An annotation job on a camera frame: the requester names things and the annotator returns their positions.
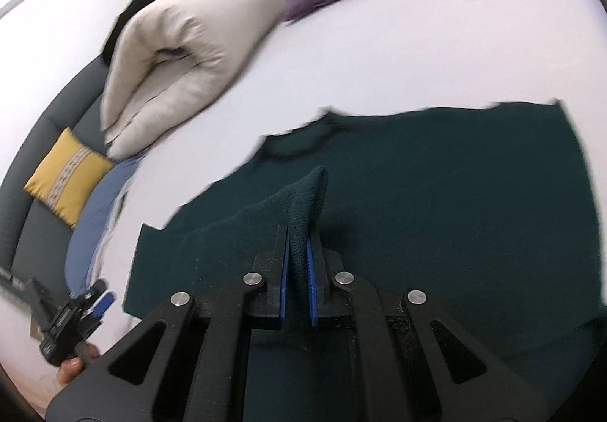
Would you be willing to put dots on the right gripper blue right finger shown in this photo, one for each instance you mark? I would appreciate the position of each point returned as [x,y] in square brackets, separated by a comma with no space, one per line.
[322,265]

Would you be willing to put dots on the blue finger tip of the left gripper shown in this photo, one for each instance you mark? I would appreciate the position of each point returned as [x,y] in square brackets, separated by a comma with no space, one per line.
[103,305]

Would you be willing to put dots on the yellow patterned cushion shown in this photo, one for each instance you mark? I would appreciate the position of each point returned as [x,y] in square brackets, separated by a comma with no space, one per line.
[66,176]

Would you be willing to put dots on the dark green sweater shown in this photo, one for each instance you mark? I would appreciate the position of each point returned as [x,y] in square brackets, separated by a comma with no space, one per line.
[490,212]

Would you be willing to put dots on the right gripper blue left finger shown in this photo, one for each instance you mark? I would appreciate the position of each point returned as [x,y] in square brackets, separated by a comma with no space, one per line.
[269,305]

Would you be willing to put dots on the person's left hand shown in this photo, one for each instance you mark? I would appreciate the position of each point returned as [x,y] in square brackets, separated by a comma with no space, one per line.
[71,368]

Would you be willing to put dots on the blue pillow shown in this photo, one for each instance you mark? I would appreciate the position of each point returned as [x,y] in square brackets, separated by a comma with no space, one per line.
[90,238]

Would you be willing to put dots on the beige folded duvet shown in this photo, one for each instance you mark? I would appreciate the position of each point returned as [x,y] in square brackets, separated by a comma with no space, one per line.
[173,59]

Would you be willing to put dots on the white bed sheet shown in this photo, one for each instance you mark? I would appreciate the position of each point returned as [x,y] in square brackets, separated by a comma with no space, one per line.
[358,56]

